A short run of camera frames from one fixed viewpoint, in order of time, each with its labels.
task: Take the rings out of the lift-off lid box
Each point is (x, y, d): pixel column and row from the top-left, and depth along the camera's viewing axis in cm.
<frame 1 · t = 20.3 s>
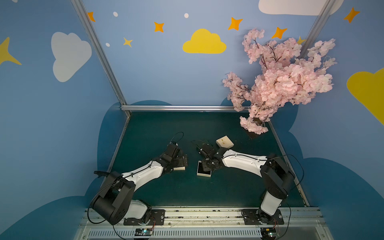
left hand: (184, 159, 90), fingers open
right hand: (208, 164, 90), fingers closed
cream flower print box: (224, 142, 103), point 3 cm above the table

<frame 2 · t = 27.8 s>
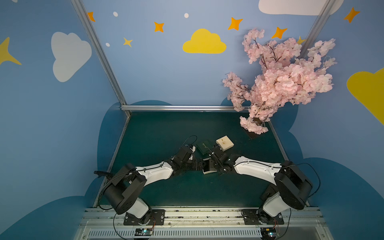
left hand: (203, 164, 86), fingers open
right hand: (213, 162, 90), fingers closed
the named things where they were.

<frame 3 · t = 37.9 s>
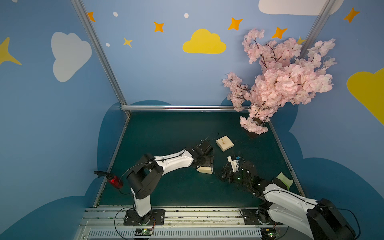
left hand: (210, 162, 88), fingers open
right hand: (221, 171, 84), fingers open
white lift-off lid: (204, 170, 86), point 7 cm above the table
the other named things where they were.

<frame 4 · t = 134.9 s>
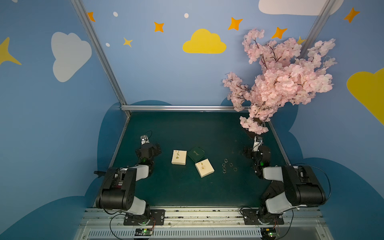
left hand: (152, 143, 94), fingers open
right hand: (255, 144, 95), fingers open
cream flower print box: (204, 168, 90), point 4 cm above the table
white lift-off lid: (179, 157, 95), point 4 cm above the table

